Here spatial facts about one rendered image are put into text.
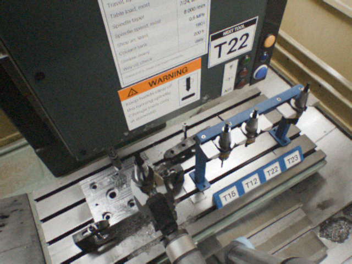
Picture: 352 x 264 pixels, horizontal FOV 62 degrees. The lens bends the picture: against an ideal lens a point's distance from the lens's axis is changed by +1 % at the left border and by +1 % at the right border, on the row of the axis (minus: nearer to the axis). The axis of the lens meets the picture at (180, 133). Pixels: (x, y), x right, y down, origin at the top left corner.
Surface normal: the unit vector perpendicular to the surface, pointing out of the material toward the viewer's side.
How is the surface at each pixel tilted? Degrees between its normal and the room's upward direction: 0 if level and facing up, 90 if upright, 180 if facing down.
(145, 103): 90
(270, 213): 7
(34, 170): 0
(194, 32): 90
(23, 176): 0
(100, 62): 90
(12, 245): 24
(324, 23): 90
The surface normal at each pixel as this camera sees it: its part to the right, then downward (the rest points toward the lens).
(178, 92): 0.50, 0.70
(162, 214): 0.45, 0.32
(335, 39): -0.87, 0.42
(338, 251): -0.18, -0.76
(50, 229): -0.03, -0.58
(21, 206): 0.33, -0.70
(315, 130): -0.37, -0.37
